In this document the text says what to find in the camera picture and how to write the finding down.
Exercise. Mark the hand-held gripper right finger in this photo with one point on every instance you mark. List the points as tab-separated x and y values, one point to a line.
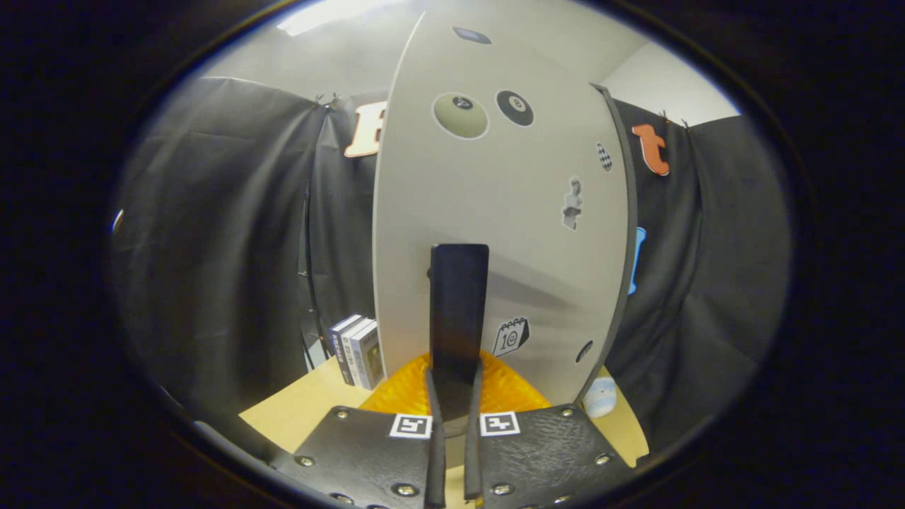
472	459

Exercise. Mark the white and blue plush toy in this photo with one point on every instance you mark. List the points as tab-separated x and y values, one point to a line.
601	399

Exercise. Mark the black backdrop cloth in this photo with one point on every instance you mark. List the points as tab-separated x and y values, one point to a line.
212	212

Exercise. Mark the blue spine book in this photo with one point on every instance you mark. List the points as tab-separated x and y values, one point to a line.
337	343

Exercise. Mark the grey cabinet body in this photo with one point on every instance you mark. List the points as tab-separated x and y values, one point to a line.
631	212

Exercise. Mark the grey cover book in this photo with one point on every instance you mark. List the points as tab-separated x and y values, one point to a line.
371	357

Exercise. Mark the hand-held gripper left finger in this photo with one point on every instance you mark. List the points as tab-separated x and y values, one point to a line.
437	459

